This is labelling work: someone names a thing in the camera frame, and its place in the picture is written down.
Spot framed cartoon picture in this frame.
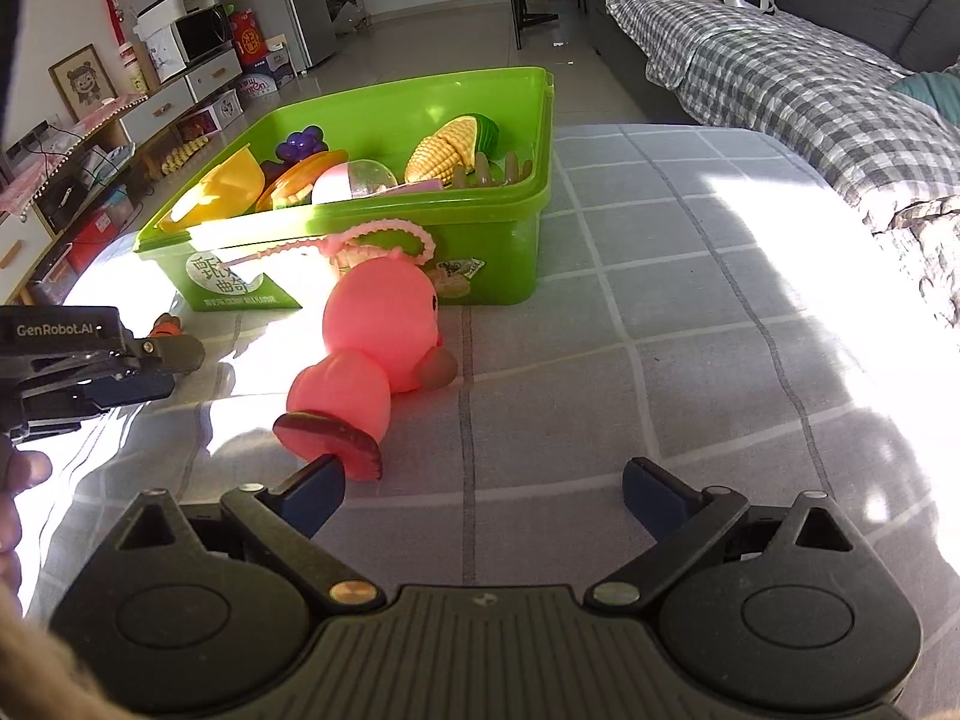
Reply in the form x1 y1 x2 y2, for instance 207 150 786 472
49 44 117 122

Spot toy corn cob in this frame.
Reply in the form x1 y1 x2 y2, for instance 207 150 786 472
404 114 500 185

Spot red box on floor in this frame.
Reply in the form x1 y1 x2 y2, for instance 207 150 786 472
229 10 268 67

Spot teal patterned pillow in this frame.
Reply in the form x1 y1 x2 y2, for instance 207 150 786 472
892 65 960 127

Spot green plastic bin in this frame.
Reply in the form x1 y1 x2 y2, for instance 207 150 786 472
135 67 555 310

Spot microwave oven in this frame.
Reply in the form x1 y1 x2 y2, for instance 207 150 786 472
135 5 231 83

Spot dark grey sofa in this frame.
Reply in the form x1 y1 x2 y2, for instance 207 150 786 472
601 0 958 71

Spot orange toy lobster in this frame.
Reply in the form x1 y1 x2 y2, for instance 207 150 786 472
149 312 184 338

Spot yellow toy bowl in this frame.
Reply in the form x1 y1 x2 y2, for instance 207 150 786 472
158 145 267 232

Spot pink white toy egg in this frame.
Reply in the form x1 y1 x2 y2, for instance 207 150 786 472
311 160 398 205

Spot pink round toy figure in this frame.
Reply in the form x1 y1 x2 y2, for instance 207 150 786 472
274 254 457 481

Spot orange toy hamburger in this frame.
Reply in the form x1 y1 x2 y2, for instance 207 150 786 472
254 149 348 213

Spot white drawer cabinet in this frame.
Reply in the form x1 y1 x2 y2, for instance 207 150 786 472
2 47 241 301

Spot purple toy grapes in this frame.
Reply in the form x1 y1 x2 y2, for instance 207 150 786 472
275 125 329 164

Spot brown toy hand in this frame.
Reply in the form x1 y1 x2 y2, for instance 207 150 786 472
449 151 532 188

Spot grey checked blanket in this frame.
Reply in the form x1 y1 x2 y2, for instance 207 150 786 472
601 0 958 325

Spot person left hand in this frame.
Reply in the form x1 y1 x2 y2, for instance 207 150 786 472
0 432 54 616

